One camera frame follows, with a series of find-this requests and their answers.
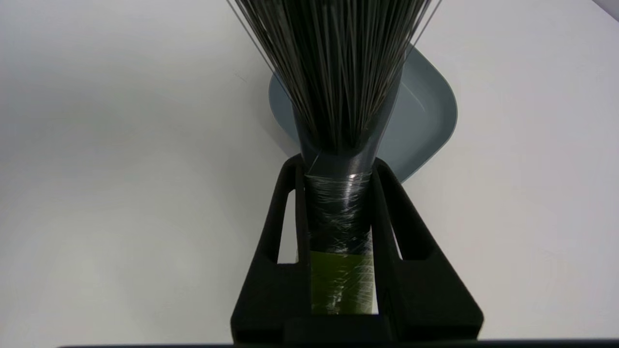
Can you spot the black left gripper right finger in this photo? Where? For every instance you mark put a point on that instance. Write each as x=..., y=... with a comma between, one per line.
x=425, y=295

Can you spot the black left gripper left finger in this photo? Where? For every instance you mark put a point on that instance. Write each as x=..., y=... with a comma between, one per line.
x=271, y=290

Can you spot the grey rounded plastic plate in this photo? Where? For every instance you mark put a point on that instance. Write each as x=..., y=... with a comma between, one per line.
x=425, y=121

